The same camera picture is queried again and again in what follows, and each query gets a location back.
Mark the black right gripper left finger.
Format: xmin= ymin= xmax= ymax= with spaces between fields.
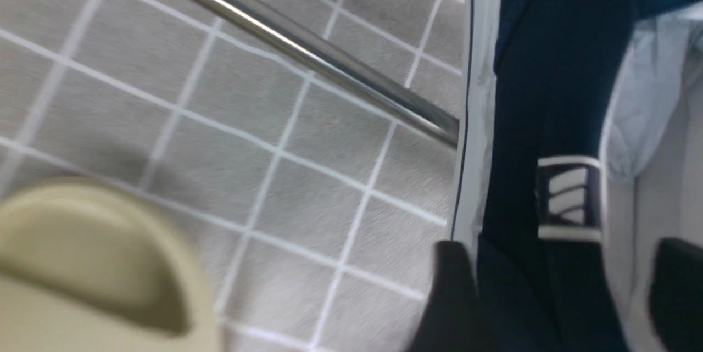
xmin=408 ymin=241 xmax=484 ymax=351

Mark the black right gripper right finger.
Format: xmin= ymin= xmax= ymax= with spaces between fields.
xmin=649 ymin=238 xmax=702 ymax=351

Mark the metal shoe rack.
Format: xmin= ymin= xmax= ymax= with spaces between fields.
xmin=193 ymin=0 xmax=460 ymax=149

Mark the olive green slipper right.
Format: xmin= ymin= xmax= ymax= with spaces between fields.
xmin=1 ymin=177 xmax=222 ymax=351

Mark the grey checked tablecloth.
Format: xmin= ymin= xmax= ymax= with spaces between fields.
xmin=1 ymin=0 xmax=455 ymax=351

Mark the navy slip-on shoe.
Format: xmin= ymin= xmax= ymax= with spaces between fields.
xmin=449 ymin=0 xmax=702 ymax=351

